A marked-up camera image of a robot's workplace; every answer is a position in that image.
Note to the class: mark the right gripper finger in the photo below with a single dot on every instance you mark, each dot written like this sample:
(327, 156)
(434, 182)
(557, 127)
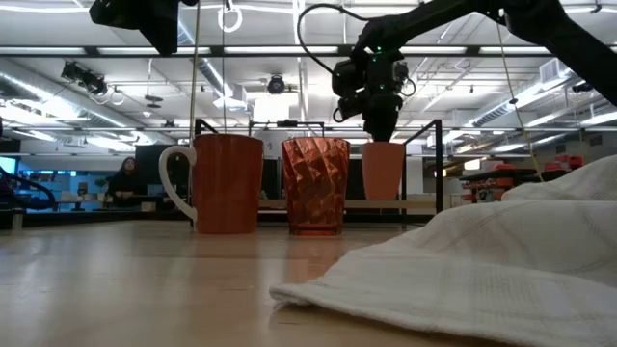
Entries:
(392, 118)
(375, 118)

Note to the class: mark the plain orange cup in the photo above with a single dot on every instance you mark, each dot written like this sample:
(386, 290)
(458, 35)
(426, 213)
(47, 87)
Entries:
(383, 171)

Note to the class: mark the faceted copper cup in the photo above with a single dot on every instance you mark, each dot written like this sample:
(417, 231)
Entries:
(315, 185)

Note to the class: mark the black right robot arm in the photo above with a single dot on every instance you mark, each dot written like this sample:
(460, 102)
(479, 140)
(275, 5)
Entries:
(554, 24)

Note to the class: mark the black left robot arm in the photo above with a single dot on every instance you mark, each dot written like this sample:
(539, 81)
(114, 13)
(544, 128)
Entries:
(154, 19)

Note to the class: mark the red storage rack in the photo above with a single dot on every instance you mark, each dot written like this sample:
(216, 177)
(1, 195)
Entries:
(501, 183)

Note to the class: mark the white plaid cloth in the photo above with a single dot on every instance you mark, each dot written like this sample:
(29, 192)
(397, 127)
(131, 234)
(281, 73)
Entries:
(482, 279)

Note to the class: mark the person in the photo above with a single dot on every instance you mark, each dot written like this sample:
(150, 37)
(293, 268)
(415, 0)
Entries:
(125, 185)

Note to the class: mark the blue monitor screen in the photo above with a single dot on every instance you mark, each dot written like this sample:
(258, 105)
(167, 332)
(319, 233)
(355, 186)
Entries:
(7, 166)

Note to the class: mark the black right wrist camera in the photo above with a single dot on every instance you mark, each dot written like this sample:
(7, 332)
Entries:
(347, 79)

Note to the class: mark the black background workstation frame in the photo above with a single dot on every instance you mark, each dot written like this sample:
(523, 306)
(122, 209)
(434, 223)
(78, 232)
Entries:
(287, 123)

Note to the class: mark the black frame wooden shelf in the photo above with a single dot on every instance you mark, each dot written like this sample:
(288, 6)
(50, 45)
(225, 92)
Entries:
(419, 204)

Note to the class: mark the black ceiling camera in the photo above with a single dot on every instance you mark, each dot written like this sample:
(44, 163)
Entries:
(276, 85)
(84, 77)

